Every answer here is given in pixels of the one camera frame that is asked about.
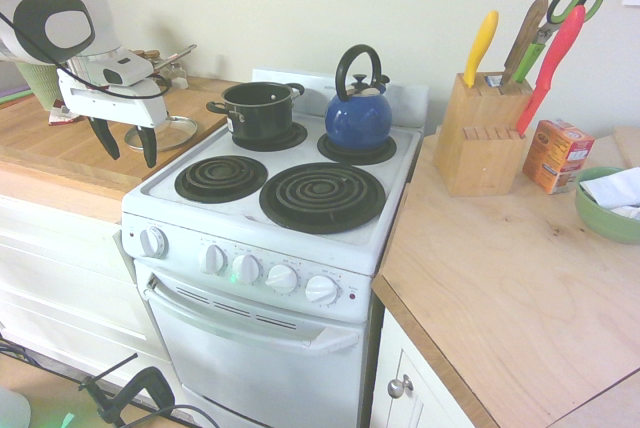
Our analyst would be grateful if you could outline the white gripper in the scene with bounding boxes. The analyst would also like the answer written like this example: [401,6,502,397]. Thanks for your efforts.
[56,67,169,170]

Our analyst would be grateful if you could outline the glass pot lid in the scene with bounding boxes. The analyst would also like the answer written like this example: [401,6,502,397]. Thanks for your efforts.
[123,115,200,153]

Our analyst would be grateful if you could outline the black cooking pot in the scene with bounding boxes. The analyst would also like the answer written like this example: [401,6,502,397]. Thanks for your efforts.
[206,81,306,143]

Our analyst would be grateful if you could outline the large butcher block board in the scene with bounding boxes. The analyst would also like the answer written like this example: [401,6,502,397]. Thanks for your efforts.
[0,75,229,182]

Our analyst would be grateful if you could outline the red white snack wrapper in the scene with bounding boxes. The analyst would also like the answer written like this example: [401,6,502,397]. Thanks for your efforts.
[47,103,85,128]

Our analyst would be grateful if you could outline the glass spice shaker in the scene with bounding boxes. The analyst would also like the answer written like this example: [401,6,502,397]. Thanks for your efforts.
[167,61,189,89]

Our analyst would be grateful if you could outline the small black coil burner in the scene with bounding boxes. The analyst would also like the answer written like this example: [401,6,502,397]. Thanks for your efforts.
[230,121,309,153]
[316,131,398,166]
[174,155,262,203]

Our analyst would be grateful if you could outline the white stove knob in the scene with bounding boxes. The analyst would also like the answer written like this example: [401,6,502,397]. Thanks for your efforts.
[198,243,229,276]
[231,253,263,285]
[264,263,300,294]
[304,275,340,307]
[138,226,170,259]

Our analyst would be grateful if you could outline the green ribbed utensil holder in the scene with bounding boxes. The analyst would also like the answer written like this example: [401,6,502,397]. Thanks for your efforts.
[14,60,69,112]

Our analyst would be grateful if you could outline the green cutting mat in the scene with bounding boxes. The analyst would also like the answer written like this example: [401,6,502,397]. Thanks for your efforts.
[0,86,35,105]

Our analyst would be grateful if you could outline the white cabinet under butcher block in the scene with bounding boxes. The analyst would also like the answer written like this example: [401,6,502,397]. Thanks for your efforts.
[0,192,151,384]

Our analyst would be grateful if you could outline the large black coil burner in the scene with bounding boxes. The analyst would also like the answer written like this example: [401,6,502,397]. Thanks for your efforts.
[258,161,387,235]

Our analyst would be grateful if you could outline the black bar clamp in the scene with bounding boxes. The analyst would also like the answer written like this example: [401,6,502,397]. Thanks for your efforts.
[79,351,176,428]

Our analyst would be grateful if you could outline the white electric stove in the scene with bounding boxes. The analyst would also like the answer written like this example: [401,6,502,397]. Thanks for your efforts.
[121,67,430,428]

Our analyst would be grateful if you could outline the wooden knife block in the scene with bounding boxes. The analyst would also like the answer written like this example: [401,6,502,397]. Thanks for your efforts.
[432,71,535,198]

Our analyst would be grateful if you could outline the silver cabinet knob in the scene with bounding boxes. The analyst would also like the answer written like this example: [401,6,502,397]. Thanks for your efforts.
[387,374,415,399]

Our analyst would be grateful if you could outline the white cabinet with knob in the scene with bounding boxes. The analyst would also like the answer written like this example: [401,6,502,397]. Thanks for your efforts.
[372,307,476,428]

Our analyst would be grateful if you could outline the green black kitchen scissors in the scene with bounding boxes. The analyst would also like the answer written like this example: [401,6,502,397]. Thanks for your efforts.
[509,0,605,85]

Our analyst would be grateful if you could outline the orange baking soda box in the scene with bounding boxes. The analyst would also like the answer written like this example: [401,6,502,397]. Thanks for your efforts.
[522,119,596,196]

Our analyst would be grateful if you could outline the green ceramic bowl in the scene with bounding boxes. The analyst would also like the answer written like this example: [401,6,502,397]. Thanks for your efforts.
[573,166,640,246]

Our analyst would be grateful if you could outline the white paper towel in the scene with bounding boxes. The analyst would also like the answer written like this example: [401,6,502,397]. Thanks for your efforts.
[579,167,640,222]

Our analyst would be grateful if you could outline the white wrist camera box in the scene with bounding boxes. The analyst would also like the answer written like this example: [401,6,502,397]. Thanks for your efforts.
[101,55,154,88]

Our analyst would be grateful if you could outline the white oven door handle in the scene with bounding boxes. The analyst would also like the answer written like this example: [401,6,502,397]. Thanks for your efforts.
[142,275,361,357]

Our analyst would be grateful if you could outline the blue kettle black handle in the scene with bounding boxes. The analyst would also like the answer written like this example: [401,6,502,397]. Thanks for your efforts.
[324,44,394,152]

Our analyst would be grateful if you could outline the yellow handle knife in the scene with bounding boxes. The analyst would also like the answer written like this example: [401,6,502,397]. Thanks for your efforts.
[462,10,500,88]

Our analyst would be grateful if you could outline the wooden handle knife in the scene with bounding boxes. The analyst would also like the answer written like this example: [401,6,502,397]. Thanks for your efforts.
[501,0,550,87]

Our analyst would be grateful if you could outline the red handle knife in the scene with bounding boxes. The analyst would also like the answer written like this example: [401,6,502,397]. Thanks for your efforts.
[515,4,587,138]

